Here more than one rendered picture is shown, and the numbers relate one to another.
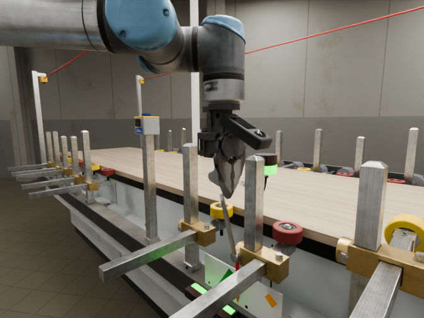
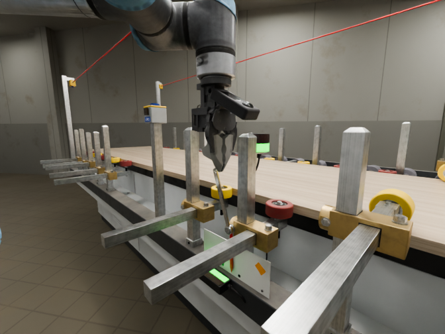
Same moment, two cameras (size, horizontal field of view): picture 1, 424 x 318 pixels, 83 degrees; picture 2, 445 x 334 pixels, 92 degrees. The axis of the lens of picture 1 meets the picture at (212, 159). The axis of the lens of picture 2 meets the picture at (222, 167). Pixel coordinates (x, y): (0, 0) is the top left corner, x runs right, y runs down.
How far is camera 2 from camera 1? 0.09 m
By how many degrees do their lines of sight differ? 2
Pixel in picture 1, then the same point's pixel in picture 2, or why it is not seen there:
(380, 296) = (354, 250)
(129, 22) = not seen: outside the picture
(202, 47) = (193, 20)
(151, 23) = not seen: outside the picture
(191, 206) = (192, 186)
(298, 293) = (291, 267)
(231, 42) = (221, 15)
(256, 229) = (248, 203)
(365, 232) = (346, 197)
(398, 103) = (395, 109)
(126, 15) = not seen: outside the picture
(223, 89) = (213, 62)
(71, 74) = (100, 83)
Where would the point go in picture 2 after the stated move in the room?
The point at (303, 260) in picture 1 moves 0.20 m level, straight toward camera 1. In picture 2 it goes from (295, 237) to (288, 273)
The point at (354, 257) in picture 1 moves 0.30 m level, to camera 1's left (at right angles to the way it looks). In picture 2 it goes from (336, 221) to (175, 220)
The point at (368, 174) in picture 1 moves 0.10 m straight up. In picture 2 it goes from (349, 139) to (355, 79)
